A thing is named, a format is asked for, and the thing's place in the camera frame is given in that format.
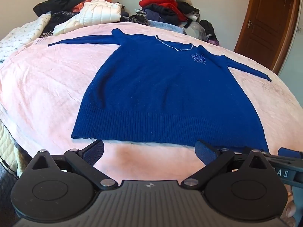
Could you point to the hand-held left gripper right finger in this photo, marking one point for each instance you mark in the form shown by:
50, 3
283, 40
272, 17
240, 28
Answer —
204, 151

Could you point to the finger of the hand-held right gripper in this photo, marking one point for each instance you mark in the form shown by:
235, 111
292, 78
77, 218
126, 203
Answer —
284, 159
290, 152

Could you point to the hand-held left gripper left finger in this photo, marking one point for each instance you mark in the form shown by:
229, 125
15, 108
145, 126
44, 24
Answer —
93, 150

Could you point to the blue knit sweater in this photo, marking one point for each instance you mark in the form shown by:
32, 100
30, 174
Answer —
153, 87

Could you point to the dark patterned clothes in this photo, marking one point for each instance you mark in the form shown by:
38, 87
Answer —
59, 17

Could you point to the person's right hand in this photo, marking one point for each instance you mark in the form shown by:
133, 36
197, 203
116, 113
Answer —
290, 211

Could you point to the pink floral blanket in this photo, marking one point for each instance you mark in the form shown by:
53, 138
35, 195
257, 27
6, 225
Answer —
47, 87

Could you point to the cream quilted bedspread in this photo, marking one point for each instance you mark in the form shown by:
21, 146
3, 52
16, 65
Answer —
9, 144

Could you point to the purple bag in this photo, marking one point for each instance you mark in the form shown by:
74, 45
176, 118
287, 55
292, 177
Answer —
214, 42

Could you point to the clear plastic bag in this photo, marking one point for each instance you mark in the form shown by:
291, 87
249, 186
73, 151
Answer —
197, 29

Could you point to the black bag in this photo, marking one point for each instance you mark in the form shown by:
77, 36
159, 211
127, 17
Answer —
208, 27

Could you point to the light blue quilted blanket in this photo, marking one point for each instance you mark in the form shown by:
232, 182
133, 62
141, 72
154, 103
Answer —
165, 26

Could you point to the white printed quilt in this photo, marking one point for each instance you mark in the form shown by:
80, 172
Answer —
21, 35

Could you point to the wooden door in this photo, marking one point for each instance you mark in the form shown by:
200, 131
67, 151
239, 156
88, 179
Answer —
267, 16

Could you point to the leopard print cloth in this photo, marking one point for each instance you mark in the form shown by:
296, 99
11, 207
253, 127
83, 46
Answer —
138, 19

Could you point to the white puffer jacket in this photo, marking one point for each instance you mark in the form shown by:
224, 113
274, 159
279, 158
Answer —
99, 11

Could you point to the black garment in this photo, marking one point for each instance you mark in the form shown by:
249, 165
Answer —
188, 9

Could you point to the navy garment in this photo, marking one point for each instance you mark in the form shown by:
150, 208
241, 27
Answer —
161, 14

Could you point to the black jacket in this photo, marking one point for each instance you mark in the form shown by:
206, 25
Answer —
54, 3

